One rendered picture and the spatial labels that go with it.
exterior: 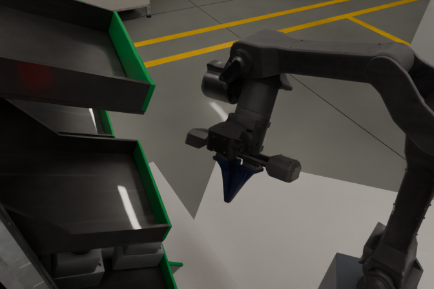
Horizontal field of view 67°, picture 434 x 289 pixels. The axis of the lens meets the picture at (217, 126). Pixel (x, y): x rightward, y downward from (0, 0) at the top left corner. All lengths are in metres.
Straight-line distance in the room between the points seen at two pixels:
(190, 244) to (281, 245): 0.24
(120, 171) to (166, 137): 2.06
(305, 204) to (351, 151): 1.57
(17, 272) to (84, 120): 0.25
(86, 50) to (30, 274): 0.17
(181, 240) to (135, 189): 0.54
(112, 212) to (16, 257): 0.11
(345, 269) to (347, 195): 0.42
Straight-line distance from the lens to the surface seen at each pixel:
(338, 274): 0.69
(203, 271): 0.87
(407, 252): 0.55
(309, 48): 0.43
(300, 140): 2.50
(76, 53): 0.27
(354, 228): 1.01
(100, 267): 0.45
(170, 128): 2.52
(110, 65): 0.27
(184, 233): 0.92
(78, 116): 0.48
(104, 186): 0.37
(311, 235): 0.96
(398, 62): 0.39
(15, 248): 0.25
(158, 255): 0.48
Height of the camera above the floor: 1.64
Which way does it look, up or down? 41 degrees down
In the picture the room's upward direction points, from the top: 2 degrees clockwise
